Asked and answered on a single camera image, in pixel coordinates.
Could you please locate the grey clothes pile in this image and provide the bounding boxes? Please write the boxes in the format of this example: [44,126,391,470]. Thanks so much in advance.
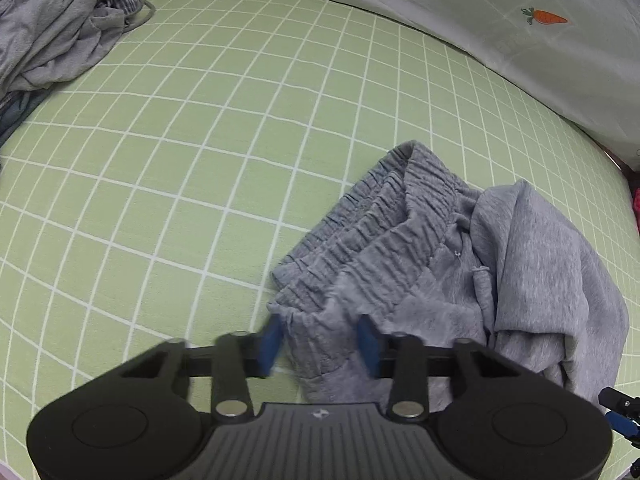
[1,0,155,141]

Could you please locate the white carrot print quilt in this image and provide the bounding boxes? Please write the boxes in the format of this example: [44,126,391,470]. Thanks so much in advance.
[332,0,639,167]

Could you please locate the grey sweatpants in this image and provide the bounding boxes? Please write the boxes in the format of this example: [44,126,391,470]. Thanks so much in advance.
[269,141,629,403]

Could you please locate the green grid bed sheet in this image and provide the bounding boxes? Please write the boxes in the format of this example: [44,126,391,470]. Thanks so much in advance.
[1,0,639,479]

